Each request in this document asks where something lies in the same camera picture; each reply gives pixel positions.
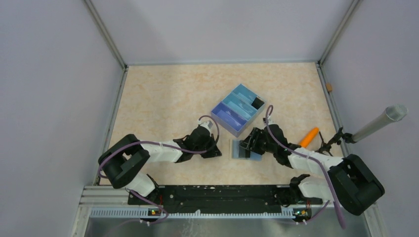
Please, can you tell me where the beige card holder wallet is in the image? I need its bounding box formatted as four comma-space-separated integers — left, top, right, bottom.
230, 140, 262, 161

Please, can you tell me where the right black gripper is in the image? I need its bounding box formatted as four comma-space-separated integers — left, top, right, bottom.
239, 127, 277, 155

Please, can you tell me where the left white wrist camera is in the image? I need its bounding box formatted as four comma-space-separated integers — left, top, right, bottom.
198, 120, 213, 133

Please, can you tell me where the blue three-compartment box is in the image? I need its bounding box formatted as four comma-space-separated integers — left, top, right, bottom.
211, 83, 266, 138

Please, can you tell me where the orange cylindrical object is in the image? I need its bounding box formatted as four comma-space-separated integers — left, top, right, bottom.
299, 127, 319, 148

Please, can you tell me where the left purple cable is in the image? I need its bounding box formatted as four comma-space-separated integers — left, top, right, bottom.
98, 115, 220, 226

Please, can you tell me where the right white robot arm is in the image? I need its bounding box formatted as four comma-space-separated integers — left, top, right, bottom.
239, 124, 385, 216

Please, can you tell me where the silver microphone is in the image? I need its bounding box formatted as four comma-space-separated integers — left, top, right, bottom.
316, 104, 409, 155

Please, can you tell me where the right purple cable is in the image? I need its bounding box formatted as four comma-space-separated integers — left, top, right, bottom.
264, 104, 346, 230

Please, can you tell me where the black credit card stack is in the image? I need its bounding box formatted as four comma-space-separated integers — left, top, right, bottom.
251, 97, 265, 110

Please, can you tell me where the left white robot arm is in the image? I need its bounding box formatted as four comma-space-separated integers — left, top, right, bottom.
98, 125, 222, 204

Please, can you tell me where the small tan block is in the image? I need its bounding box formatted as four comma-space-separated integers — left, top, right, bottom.
325, 83, 333, 93

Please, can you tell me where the purple cable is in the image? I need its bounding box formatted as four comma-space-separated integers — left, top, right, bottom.
264, 104, 346, 230
98, 115, 220, 226

